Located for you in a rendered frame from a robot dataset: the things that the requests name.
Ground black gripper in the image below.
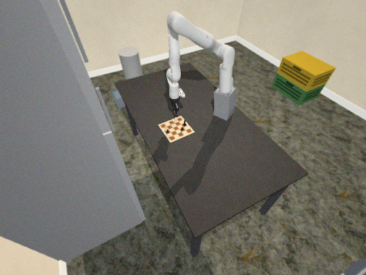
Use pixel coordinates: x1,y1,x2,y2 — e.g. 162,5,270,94
169,97,179,114

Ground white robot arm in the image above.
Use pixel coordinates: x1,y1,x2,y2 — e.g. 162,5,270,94
166,11,235,99

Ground brown and cream chessboard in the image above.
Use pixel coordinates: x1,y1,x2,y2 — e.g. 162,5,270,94
158,116,194,143

